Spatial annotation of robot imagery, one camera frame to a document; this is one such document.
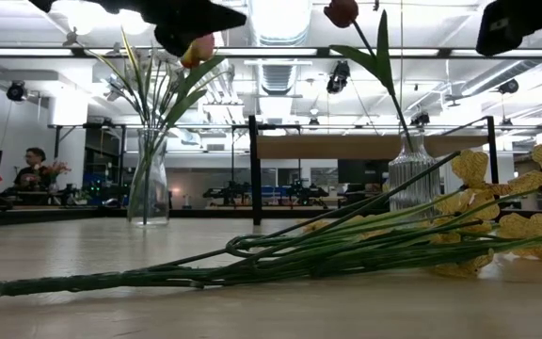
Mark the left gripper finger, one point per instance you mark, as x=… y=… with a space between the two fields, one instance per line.
x=214 y=19
x=177 y=40

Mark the pink artificial tulip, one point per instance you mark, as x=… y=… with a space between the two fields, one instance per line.
x=205 y=47

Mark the dark red artificial tulip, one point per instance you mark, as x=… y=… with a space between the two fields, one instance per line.
x=341 y=11

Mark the smooth clear glass vase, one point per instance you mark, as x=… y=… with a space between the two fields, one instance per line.
x=148 y=209

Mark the ribbed clear glass vase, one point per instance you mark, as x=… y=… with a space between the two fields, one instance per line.
x=412 y=183

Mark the yellow artificial flower bunch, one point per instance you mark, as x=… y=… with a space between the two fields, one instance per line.
x=87 y=282

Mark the wooden shelf with black legs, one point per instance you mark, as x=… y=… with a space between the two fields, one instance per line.
x=346 y=147

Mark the background pink flower bouquet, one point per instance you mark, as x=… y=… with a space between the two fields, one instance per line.
x=57 y=168

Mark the person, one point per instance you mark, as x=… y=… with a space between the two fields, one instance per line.
x=33 y=176

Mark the silver ventilation duct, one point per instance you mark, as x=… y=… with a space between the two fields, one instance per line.
x=278 y=28

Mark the black overhead camera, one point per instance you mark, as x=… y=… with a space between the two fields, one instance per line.
x=339 y=77

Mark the black aluminium rig frame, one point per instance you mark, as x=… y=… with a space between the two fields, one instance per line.
x=40 y=216

